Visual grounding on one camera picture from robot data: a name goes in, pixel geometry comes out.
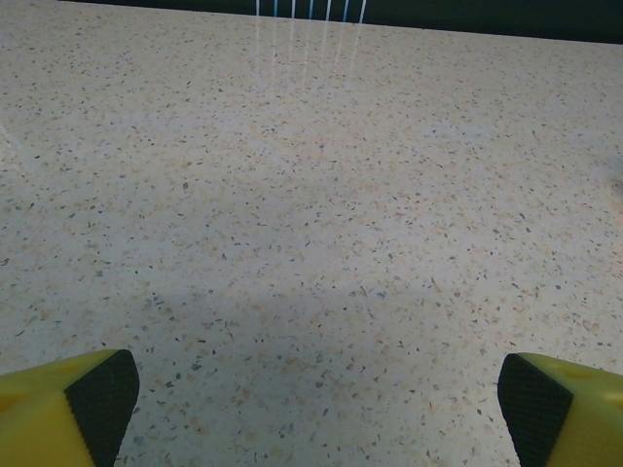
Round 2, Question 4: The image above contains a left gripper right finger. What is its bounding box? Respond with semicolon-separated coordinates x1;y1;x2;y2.
495;352;623;467

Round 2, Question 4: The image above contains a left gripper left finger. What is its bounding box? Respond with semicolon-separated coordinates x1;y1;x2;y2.
0;348;141;467

